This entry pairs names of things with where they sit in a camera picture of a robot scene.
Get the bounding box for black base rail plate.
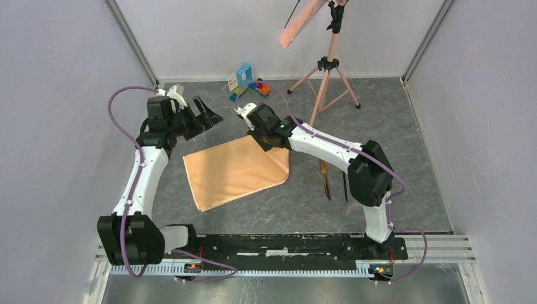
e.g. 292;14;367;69
183;234;408;271

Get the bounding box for peach cloth napkin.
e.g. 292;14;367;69
183;136;290;212

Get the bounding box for colourful toy brick structure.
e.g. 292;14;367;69
227;63;271;102

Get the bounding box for iridescent rainbow knife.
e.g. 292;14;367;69
320;160;331;201

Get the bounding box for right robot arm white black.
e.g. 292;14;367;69
235;103;393;258

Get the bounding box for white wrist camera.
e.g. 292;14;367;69
156;84;188;113
234;103;257;130

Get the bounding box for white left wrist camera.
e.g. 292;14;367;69
156;84;188;113

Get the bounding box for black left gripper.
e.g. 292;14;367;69
168;96;224;141

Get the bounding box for pink tripod stand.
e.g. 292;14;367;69
284;0;362;125

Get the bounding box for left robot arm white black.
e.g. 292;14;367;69
96;95;223;266

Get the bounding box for aluminium frame rail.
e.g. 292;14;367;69
83;236;486;303

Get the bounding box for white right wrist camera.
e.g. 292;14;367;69
234;103;257;130

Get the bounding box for black utensil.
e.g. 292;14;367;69
342;172;348;202

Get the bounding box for pink panel on tripod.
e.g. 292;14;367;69
279;0;326;49

